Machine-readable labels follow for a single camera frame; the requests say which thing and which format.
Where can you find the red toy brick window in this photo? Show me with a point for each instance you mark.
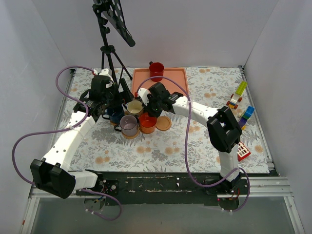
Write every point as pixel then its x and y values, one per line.
pixel 242 152

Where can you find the light wooden coaster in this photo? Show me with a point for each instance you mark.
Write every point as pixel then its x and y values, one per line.
pixel 163 123

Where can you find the red mug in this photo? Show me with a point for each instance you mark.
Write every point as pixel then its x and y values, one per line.
pixel 156 71

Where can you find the dark blue mug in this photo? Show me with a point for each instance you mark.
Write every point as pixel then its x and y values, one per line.
pixel 114 114

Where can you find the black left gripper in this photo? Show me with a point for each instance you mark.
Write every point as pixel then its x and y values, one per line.
pixel 116 104

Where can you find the cream enamel mug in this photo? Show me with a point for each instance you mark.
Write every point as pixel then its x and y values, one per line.
pixel 134 108

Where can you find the floral table mat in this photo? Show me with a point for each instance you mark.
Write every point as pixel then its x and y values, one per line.
pixel 105 149

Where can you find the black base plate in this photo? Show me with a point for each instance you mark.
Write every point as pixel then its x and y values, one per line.
pixel 169 188

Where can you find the grey lilac mug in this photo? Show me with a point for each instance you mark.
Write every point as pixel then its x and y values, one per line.
pixel 127 125

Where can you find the toy brick car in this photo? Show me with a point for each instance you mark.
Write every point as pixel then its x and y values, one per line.
pixel 236 97

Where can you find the blue green toy bricks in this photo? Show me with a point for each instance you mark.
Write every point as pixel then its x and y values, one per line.
pixel 245 116

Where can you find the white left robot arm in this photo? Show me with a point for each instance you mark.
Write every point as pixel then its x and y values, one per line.
pixel 52 173

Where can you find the woven cork coaster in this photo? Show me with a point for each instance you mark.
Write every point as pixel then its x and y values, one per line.
pixel 131 137

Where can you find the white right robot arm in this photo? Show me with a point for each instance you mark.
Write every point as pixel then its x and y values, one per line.
pixel 224 131

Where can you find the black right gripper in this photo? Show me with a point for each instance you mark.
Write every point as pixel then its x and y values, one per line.
pixel 153 107

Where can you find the orange mug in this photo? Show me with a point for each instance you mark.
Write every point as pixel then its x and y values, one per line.
pixel 147 123

